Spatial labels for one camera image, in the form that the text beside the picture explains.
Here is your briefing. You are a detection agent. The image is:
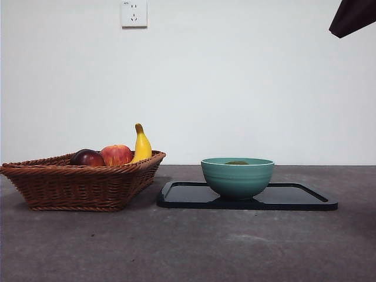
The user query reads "brown wicker basket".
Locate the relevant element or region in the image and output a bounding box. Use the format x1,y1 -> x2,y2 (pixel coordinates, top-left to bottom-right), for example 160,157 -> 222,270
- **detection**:
0,150 -> 167,212

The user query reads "red apple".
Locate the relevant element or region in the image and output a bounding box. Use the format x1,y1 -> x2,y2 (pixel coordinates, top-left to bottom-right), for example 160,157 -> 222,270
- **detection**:
99,143 -> 133,167

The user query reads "black rectangular tray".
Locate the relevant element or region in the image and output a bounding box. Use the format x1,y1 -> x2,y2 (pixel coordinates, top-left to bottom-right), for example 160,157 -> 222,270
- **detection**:
156,180 -> 339,211

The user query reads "dark red plum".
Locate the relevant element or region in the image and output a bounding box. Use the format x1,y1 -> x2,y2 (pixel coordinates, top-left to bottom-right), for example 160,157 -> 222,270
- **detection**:
69,149 -> 105,167

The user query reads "yellow banana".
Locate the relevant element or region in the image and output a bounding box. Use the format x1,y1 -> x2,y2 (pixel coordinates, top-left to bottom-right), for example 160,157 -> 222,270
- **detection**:
129,123 -> 153,164

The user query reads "white wall socket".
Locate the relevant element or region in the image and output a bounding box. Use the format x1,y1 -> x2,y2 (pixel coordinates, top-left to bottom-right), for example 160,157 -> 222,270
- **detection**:
122,0 -> 148,29

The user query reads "teal ceramic bowl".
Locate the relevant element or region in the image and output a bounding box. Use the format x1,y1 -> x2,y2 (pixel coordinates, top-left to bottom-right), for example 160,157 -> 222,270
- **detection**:
200,157 -> 276,202

